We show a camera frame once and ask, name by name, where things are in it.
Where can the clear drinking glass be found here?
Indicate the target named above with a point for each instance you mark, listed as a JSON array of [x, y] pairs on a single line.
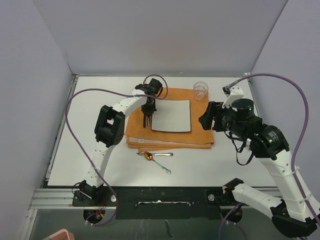
[[200, 90]]

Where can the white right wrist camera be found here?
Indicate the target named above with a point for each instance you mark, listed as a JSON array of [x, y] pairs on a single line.
[[232, 94]]

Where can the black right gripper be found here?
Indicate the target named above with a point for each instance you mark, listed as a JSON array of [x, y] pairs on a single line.
[[214, 112]]

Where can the pink plastic bin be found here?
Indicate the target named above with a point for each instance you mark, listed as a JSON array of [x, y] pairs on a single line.
[[62, 234]]

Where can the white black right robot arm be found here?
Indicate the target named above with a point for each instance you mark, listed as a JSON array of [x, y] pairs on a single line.
[[294, 213]]

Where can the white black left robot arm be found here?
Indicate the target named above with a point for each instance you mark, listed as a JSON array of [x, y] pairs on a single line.
[[109, 131]]

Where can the gold spoon dark handle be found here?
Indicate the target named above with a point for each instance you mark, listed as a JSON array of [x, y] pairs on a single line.
[[144, 120]]

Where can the white square plate black rim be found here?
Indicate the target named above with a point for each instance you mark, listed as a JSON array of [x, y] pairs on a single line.
[[172, 116]]

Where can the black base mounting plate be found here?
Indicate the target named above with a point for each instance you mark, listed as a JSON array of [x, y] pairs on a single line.
[[102, 205]]

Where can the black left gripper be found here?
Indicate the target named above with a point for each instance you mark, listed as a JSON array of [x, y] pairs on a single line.
[[149, 110]]

